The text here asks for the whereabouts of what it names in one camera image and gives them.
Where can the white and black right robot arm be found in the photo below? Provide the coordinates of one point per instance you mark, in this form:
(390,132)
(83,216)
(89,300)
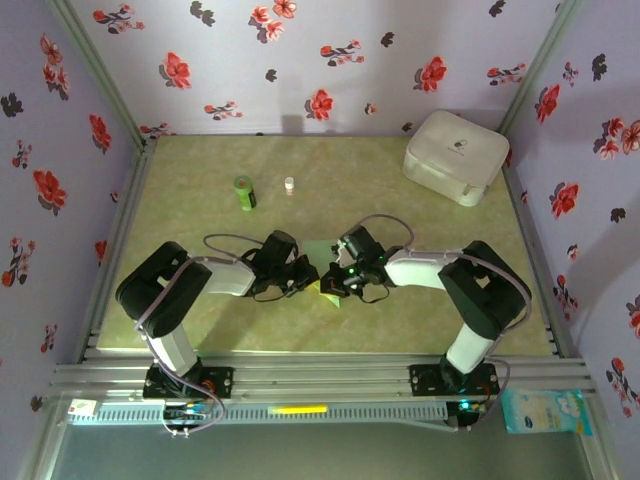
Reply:
(415,270)

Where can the blue wet wipes packet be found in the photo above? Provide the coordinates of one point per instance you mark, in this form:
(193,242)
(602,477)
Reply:
(545,412)

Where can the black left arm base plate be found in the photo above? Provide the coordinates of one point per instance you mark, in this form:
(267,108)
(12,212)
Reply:
(222,381)

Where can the aluminium table side rail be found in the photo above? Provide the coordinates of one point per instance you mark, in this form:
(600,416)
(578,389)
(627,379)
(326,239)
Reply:
(523,210)
(114,250)

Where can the green bottle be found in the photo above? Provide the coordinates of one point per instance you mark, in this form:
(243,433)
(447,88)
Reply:
(246,196)

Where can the white zippered case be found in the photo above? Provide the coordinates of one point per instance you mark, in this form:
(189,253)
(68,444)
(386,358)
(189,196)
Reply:
(452,150)

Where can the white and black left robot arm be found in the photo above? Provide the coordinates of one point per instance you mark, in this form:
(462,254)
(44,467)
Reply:
(230,277)

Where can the light green paper sheet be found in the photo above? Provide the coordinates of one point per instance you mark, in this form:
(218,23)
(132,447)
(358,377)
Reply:
(317,252)

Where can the aluminium frame post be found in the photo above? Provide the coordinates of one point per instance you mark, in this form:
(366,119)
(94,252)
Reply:
(600,445)
(45,440)
(99,70)
(539,65)

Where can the small white box red mark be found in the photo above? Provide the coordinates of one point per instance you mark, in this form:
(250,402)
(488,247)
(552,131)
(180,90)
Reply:
(82,407)

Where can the yellow strip label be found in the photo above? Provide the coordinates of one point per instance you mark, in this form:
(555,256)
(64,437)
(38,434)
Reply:
(297,409)

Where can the aluminium mounting rail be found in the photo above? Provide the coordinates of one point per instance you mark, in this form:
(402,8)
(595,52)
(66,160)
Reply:
(320,377)

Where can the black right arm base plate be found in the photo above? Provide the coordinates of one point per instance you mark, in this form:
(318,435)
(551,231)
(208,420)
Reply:
(425,380)

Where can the small white bottle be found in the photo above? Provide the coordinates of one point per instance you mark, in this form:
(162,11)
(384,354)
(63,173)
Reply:
(289,185)

